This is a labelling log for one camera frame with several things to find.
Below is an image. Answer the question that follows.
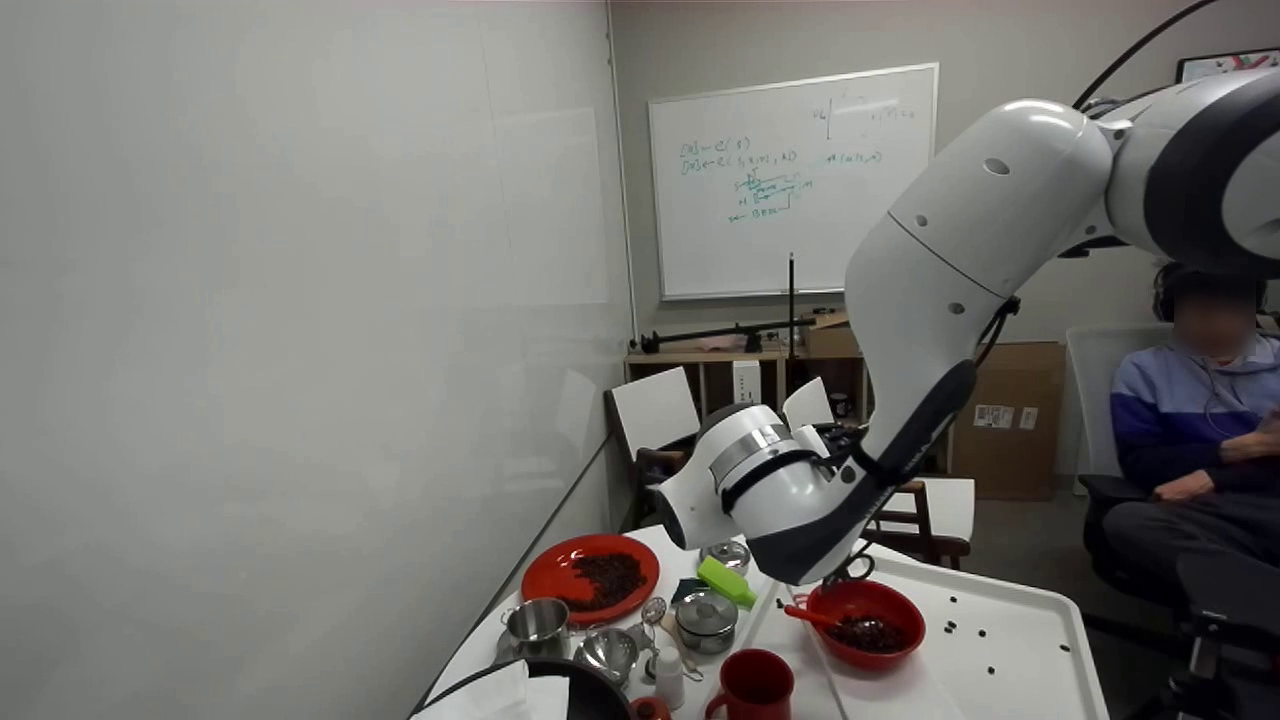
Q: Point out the large cardboard box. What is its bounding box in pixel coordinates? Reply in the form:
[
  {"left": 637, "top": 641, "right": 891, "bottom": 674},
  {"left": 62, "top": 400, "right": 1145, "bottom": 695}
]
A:
[{"left": 950, "top": 338, "right": 1071, "bottom": 503}]

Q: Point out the green toy vegetable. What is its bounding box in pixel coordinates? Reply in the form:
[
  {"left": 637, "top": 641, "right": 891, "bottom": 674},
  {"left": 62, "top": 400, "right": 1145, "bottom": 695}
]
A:
[{"left": 691, "top": 552, "right": 760, "bottom": 612}]

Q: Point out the small steel bowl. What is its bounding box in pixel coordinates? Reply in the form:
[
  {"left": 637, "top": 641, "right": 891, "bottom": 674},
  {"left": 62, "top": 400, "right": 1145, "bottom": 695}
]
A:
[{"left": 580, "top": 623, "right": 646, "bottom": 684}]

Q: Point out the red plate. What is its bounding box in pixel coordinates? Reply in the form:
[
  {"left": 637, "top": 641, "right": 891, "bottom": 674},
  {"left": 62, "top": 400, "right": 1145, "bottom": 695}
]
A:
[{"left": 516, "top": 532, "right": 663, "bottom": 633}]

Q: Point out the seated person blue sweater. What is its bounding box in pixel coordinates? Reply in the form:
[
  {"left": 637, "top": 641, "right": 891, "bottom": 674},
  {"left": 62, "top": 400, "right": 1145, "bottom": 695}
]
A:
[{"left": 1079, "top": 264, "right": 1280, "bottom": 646}]

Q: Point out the black tripod rod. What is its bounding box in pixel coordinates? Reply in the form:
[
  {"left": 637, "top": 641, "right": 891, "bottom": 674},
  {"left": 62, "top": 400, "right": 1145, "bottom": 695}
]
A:
[{"left": 637, "top": 252, "right": 816, "bottom": 356}]

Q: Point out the small steel cup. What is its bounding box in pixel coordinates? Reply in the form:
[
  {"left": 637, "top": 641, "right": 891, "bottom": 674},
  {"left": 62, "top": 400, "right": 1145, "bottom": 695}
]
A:
[{"left": 503, "top": 596, "right": 573, "bottom": 659}]

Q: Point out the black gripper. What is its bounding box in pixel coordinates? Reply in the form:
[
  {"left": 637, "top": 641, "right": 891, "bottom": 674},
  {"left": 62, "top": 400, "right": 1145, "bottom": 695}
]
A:
[{"left": 749, "top": 514, "right": 884, "bottom": 588}]

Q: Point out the small white shaker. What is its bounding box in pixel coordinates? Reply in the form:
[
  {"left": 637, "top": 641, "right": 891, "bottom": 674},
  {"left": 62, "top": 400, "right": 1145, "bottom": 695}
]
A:
[{"left": 650, "top": 646, "right": 691, "bottom": 711}]

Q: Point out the wooden shelf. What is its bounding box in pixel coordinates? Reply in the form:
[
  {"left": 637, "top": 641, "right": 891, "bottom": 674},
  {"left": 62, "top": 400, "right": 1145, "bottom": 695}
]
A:
[{"left": 624, "top": 313, "right": 872, "bottom": 433}]

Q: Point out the whiteboard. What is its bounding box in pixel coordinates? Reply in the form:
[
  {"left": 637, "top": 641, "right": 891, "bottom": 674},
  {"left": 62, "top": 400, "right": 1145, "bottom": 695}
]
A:
[{"left": 646, "top": 62, "right": 944, "bottom": 305}]

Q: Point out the white backed office chair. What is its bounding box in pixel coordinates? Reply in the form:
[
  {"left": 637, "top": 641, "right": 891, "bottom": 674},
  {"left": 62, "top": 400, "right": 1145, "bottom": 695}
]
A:
[{"left": 1060, "top": 319, "right": 1177, "bottom": 483}]

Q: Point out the red bowl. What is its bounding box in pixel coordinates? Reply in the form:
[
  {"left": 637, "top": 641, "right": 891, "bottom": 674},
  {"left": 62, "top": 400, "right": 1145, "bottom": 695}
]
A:
[{"left": 800, "top": 577, "right": 931, "bottom": 675}]

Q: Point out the red plastic spoon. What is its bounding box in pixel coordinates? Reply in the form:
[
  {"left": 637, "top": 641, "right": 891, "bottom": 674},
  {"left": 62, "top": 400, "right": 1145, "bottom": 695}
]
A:
[{"left": 778, "top": 596, "right": 872, "bottom": 641}]

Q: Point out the white cloth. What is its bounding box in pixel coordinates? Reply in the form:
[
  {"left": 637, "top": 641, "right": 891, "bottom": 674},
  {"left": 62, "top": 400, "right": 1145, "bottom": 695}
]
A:
[{"left": 416, "top": 659, "right": 577, "bottom": 720}]

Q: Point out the dark coffee beans pile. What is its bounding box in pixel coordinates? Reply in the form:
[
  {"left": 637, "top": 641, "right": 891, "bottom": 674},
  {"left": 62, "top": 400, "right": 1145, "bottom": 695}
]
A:
[
  {"left": 569, "top": 552, "right": 651, "bottom": 612},
  {"left": 831, "top": 609, "right": 917, "bottom": 658}
]

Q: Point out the red cup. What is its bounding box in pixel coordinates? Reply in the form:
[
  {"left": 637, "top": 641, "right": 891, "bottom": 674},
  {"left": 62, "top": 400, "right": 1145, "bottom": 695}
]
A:
[{"left": 699, "top": 647, "right": 800, "bottom": 720}]

